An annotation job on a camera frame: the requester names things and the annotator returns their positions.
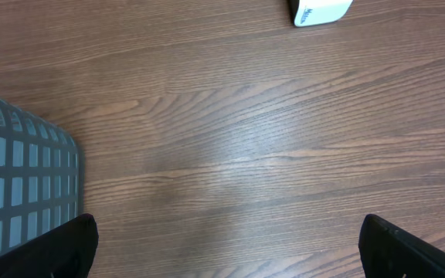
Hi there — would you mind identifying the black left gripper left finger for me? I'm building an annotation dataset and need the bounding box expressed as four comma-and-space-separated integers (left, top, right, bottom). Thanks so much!
0, 214, 99, 278

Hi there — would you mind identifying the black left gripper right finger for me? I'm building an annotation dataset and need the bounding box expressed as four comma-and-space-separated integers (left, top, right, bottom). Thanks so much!
358, 214, 445, 278

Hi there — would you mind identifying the grey plastic mesh basket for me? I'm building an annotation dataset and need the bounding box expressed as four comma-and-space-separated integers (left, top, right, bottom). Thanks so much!
0, 98, 84, 256

